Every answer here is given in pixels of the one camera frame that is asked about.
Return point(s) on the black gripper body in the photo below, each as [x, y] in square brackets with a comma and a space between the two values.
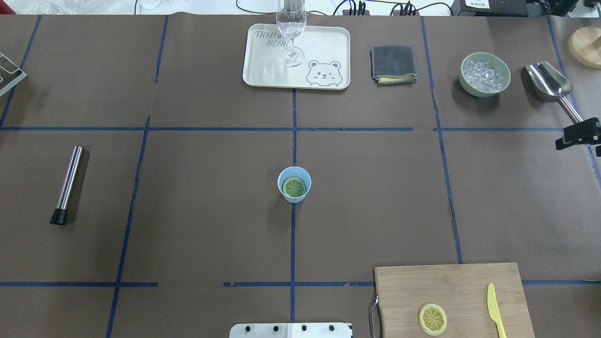
[581, 132]

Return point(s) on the steel muddler with black tip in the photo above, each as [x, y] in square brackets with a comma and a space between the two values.
[59, 216]

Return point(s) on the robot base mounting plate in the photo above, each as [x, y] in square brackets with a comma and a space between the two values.
[292, 330]

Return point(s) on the wooden cup tree stand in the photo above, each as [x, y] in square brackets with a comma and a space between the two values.
[585, 46]

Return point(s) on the light blue plastic cup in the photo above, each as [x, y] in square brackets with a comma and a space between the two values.
[298, 172]

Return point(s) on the steel ice scoop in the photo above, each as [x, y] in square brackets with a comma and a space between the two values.
[552, 86]

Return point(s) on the green bowl of ice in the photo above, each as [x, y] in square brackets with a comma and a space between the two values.
[484, 75]

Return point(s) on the yellow plastic knife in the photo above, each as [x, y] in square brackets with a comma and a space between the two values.
[494, 311]

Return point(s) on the wooden cutting board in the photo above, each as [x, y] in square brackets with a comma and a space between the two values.
[460, 289]

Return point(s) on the grey folded cloth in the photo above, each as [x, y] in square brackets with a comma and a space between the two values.
[393, 64]

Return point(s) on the cream bear serving tray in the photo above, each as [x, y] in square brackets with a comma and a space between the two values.
[321, 59]

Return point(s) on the clear wine glass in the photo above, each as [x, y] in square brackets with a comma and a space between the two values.
[291, 18]

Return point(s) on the white wire cup rack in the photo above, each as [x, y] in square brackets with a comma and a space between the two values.
[10, 74]

